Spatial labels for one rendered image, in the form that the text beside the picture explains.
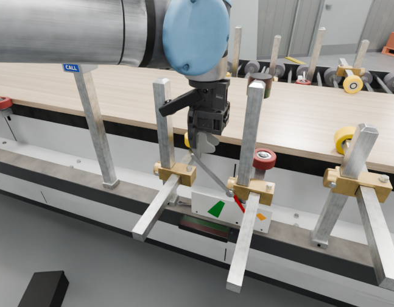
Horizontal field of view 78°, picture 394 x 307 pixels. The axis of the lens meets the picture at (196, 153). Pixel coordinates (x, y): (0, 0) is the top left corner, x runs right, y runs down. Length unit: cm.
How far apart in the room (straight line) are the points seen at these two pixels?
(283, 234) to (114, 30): 75
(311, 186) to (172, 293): 93
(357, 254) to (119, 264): 123
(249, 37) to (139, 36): 514
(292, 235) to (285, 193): 21
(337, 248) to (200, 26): 76
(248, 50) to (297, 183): 456
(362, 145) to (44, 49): 60
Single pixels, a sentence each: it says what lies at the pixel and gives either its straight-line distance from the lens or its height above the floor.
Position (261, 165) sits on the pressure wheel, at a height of 89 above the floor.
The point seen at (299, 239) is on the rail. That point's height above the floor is 70.
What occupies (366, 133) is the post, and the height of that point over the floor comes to 109.
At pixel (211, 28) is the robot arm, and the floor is 131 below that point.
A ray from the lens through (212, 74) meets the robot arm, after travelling 49.
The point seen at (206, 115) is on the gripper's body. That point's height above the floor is 112.
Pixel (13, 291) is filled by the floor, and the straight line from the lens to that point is 180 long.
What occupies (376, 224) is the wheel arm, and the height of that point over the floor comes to 96.
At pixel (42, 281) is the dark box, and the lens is 160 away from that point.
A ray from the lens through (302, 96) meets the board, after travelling 136.
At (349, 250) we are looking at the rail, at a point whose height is 70.
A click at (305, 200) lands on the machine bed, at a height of 68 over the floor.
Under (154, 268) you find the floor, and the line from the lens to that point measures 158.
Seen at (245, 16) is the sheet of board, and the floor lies 88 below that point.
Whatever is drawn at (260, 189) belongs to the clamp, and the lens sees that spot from 73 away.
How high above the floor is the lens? 135
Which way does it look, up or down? 34 degrees down
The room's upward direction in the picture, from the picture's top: straight up
